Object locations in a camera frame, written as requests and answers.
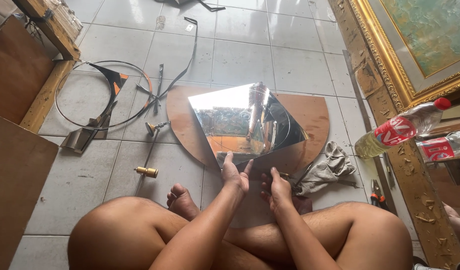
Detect person's right hand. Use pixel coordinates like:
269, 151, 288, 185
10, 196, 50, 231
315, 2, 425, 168
261, 167, 293, 213

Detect person's left hand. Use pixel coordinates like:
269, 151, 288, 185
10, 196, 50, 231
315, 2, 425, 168
221, 151, 254, 196

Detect angular cut mirror sheet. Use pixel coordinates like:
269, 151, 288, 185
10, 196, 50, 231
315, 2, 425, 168
188, 82, 309, 170

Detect thin metal scissors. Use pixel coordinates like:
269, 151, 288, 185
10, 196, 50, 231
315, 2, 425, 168
291, 162, 314, 193

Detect grey crumpled cloth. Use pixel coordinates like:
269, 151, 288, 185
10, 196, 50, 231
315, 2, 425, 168
295, 140, 357, 196

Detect person's bare foot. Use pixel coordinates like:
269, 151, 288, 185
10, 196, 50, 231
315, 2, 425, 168
166, 183, 201, 221

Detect brown rounded wooden board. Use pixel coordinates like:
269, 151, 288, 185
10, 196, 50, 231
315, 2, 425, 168
166, 85, 330, 179

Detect person's right leg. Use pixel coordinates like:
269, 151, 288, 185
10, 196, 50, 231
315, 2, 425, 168
223, 201, 414, 270

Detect circle glass cutter with brass knob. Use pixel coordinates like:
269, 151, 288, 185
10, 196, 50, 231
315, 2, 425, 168
134, 120, 171, 196

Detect long metal ruler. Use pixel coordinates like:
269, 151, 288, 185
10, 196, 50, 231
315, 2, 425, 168
342, 49, 398, 215

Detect person's left leg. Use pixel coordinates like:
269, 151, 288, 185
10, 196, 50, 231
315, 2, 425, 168
67, 196, 275, 270

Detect plastic bottle with red cap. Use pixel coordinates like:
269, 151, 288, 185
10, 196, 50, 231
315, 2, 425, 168
354, 97, 452, 159

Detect pointed mirror offcut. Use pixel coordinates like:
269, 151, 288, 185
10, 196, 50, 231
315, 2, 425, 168
88, 62, 129, 128

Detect flat mirror offcut strip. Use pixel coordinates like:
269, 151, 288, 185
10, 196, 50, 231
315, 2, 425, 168
59, 100, 118, 154

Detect clear plastic bottle red label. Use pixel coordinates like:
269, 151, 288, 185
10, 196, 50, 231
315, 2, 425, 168
417, 130, 460, 163

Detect gold framed painting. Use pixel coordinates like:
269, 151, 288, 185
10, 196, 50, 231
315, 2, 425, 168
347, 0, 460, 112

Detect large brown board panel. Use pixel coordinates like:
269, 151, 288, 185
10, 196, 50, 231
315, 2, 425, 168
0, 112, 60, 270

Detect small brown board panel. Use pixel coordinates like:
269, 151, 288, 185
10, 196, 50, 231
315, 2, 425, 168
0, 14, 57, 125

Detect orange handled pliers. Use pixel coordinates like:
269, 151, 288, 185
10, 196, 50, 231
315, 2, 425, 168
370, 178, 389, 211

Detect long black strap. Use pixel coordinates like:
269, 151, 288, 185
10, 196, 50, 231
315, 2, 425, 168
136, 16, 199, 115

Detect raw carved wooden frame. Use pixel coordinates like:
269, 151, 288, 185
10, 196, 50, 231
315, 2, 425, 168
328, 0, 460, 270

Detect black strap piece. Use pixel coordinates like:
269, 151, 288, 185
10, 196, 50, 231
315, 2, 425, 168
154, 0, 226, 12

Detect thin mirror ring offcut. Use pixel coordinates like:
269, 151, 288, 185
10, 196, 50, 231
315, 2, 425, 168
54, 60, 153, 131

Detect wooden frame with wrapped bundle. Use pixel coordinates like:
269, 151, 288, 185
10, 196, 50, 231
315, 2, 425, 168
12, 0, 83, 133

